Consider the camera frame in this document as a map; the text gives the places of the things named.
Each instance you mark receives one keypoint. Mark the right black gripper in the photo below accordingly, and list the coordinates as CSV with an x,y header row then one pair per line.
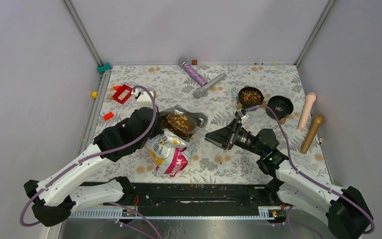
x,y
223,137

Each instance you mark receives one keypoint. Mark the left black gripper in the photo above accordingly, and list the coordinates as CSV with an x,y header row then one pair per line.
x,y
159,130

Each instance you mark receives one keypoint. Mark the clear plastic scoop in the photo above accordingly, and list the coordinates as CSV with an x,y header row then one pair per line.
x,y
201,120

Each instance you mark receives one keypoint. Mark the cat food bag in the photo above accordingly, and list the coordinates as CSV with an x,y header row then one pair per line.
x,y
170,153

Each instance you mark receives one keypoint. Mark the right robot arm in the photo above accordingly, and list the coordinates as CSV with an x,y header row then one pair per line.
x,y
344,211

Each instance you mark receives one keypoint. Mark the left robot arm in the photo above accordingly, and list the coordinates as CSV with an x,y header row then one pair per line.
x,y
54,199

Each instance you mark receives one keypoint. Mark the pet food kibble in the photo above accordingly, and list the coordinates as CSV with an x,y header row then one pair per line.
x,y
179,124

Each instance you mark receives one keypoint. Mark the left black pet bowl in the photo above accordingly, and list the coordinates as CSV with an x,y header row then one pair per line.
x,y
249,97

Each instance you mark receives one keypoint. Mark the black pet bowl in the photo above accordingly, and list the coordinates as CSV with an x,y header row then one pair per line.
x,y
249,97
281,106

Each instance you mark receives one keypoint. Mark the right black pet bowl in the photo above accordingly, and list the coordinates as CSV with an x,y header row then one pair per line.
x,y
281,106

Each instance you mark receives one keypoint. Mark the floral table mat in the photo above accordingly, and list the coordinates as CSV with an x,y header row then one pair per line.
x,y
210,164

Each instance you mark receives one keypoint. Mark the red toy block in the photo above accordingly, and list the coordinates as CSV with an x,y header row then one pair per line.
x,y
122,94

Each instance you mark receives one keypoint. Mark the small orange block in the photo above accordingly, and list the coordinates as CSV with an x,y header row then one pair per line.
x,y
108,116

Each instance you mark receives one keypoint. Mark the grey microphone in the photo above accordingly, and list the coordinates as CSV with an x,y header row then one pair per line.
x,y
199,92

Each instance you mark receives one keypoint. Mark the teal corner clip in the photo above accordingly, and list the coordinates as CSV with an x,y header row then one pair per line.
x,y
103,68

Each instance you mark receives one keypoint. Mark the purple glitter microphone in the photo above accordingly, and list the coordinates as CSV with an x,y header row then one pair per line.
x,y
192,72

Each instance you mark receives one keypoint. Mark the gold microphone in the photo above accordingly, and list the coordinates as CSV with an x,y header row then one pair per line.
x,y
317,121

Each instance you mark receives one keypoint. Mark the pink microphone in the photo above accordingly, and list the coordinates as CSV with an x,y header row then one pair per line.
x,y
309,101

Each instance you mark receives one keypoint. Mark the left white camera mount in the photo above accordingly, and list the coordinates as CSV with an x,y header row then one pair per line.
x,y
143,99

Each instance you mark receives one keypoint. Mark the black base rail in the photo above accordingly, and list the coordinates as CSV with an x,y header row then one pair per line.
x,y
200,200

